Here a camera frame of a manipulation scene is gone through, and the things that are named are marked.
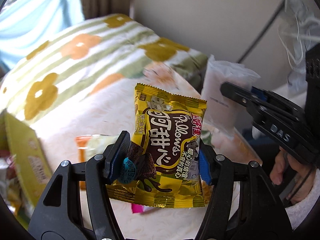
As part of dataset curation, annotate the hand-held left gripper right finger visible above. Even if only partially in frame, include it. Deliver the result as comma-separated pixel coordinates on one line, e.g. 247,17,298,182
199,144,293,240

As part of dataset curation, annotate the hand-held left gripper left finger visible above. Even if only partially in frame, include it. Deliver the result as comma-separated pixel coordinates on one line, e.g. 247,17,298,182
27,130,132,240

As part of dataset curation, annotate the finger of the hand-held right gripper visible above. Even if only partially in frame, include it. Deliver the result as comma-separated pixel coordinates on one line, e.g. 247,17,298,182
251,86,304,130
220,81,275,128

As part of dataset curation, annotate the pale pink snack packet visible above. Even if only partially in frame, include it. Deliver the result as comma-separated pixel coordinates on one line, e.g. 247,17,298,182
201,54,260,137

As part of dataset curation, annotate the yellow brown snack packet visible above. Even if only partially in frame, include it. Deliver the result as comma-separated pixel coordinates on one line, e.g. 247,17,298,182
106,83,208,208

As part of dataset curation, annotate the yellow cardboard box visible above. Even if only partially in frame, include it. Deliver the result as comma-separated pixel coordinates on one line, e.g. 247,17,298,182
0,110,53,205

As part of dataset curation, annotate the person's right forearm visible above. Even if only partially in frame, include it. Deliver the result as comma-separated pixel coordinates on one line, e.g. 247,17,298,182
285,192,320,224

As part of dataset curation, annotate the person's right hand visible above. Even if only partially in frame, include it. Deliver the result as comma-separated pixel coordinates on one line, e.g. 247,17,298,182
270,147,315,203

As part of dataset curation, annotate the orange green snack packet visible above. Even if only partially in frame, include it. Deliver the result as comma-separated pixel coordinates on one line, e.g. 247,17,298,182
75,134,120,190

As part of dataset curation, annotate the white garment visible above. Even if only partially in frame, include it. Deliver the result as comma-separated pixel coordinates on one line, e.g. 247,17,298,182
286,55,308,88

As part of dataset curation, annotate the pink white snack packet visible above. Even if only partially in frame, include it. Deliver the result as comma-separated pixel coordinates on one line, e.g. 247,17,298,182
131,203,150,214

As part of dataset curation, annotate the black clothes rack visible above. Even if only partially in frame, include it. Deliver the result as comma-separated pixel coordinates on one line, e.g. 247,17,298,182
236,0,288,64

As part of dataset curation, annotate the grey hanging cloth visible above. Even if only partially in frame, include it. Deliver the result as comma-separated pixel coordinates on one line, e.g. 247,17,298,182
279,0,318,55

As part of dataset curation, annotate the floral striped blanket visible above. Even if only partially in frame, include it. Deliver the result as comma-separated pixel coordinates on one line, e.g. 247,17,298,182
0,14,209,128

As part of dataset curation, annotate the light blue cloth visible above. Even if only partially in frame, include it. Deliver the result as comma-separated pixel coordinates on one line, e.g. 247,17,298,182
0,0,84,68

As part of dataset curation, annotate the white wire hanger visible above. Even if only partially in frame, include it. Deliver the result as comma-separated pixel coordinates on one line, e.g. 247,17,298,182
280,15,320,68

